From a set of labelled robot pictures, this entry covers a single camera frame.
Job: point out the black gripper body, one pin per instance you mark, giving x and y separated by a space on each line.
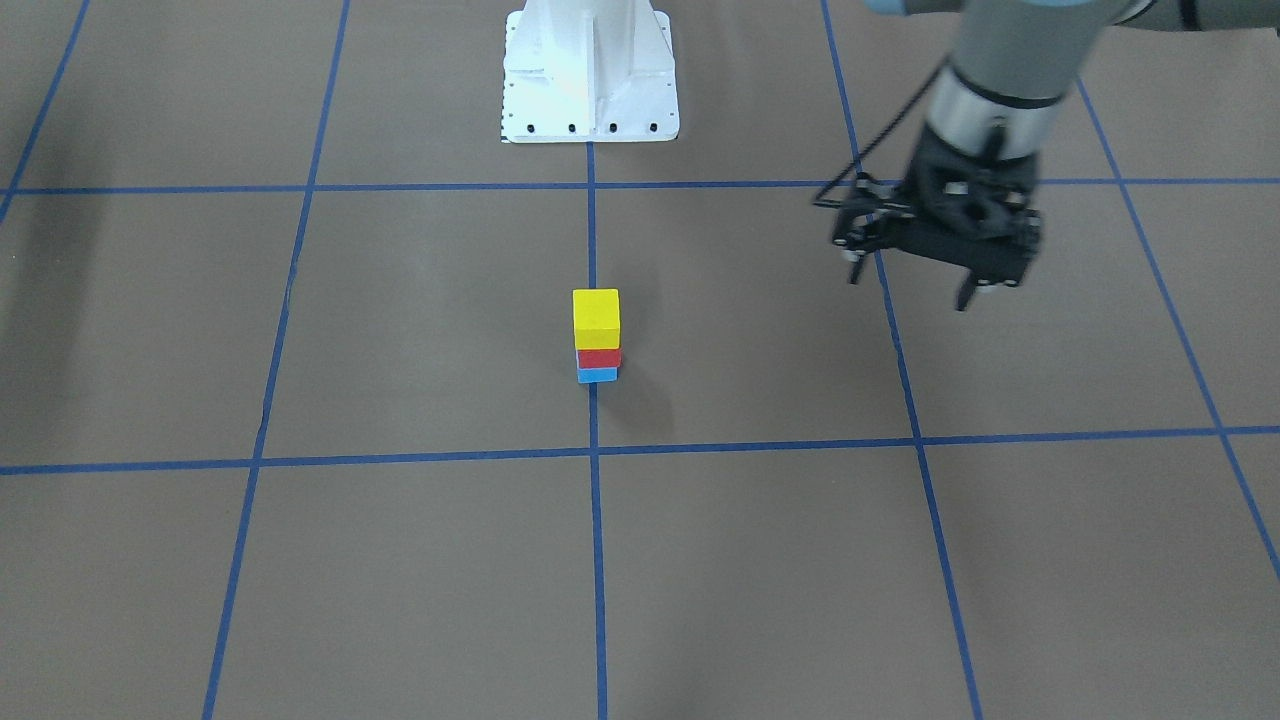
921 172

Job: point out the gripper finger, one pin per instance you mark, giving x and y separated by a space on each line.
858 259
967 291

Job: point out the yellow wooden block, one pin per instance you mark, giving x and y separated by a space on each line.
596 318

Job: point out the red wooden block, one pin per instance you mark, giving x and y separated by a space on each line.
598 358

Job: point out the blue wooden block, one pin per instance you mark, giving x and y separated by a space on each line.
597 374

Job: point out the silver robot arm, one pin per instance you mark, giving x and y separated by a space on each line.
1012 63

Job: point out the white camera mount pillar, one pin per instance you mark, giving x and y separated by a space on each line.
589 72

